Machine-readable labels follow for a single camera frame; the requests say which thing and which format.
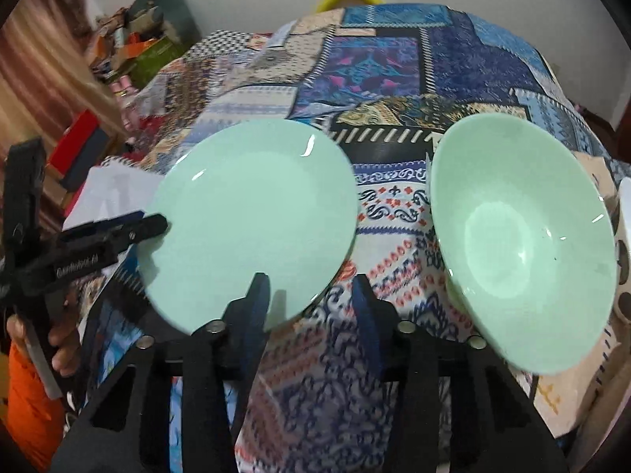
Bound person's left hand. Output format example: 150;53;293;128
6;289;81;378

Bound pink bowl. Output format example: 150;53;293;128
569;358;630;472

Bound white folded cloth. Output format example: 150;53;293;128
62;162;164;231

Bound pink brown curtain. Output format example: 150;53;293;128
0;0;124;237

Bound red box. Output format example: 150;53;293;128
48;109;99;178

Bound pink bunny toy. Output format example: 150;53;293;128
109;75;137;110

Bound green cardboard box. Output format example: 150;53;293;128
128;36;187;89

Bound patchwork patterned bedspread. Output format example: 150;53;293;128
79;3;630;472

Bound white bowl black spots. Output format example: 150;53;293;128
611;177;631;327

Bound orange sleeve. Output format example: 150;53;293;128
1;345;65;472

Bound mint green plate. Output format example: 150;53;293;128
138;119;359;334

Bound mint green bowl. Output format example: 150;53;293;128
429;113;617;375

